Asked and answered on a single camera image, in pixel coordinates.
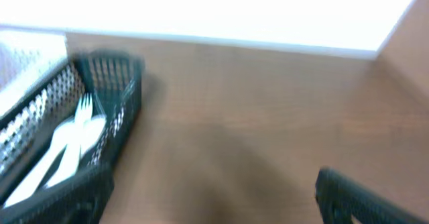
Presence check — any dark green plastic basket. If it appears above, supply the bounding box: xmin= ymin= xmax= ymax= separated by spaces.
xmin=1 ymin=50 xmax=144 ymax=207

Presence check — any clear plastic perforated basket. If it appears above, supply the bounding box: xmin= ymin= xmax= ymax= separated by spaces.
xmin=1 ymin=29 xmax=67 ymax=115

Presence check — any white plastic fork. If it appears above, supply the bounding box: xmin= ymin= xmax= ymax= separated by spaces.
xmin=43 ymin=93 xmax=93 ymax=188
xmin=3 ymin=118 xmax=74 ymax=209

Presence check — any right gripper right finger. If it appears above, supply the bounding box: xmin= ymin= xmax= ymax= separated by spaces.
xmin=315 ymin=167 xmax=426 ymax=224

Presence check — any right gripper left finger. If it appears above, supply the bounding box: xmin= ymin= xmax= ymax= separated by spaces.
xmin=1 ymin=165 xmax=114 ymax=224

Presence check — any thick white plastic spoon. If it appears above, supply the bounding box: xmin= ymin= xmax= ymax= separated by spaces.
xmin=80 ymin=115 xmax=107 ymax=158

